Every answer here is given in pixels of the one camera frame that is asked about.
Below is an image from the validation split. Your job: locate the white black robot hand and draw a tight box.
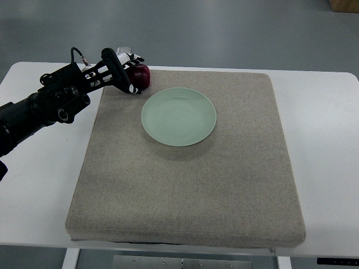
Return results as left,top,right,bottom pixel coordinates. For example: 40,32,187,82
116,53,145,94

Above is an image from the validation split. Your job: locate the dark red apple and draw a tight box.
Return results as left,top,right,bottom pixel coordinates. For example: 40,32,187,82
126,64,151,91

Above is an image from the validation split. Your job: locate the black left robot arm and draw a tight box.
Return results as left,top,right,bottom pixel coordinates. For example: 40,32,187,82
1,48,143,156

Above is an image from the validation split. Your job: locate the light green round plate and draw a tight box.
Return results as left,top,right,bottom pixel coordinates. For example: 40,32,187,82
141,87,217,147

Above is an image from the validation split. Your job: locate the silver floor outlet cover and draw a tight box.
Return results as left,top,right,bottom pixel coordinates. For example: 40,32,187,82
116,47,131,54

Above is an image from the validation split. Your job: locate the beige fabric cushion mat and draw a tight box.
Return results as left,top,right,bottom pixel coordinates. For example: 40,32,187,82
66,70,306,248

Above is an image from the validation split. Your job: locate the white left table leg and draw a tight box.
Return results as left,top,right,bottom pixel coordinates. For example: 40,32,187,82
62,248,80,269

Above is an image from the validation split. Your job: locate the white table leg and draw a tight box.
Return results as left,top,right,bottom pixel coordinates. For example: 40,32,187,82
277,256,292,269
62,248,80,269

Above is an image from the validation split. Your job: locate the brown cardboard box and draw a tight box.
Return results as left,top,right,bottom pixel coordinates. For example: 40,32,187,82
329,0,358,13

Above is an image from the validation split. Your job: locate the white right table leg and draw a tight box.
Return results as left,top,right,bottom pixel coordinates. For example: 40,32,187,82
277,256,292,269

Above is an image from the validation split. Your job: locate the black desk control panel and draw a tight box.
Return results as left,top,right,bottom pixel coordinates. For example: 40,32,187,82
317,257,359,266

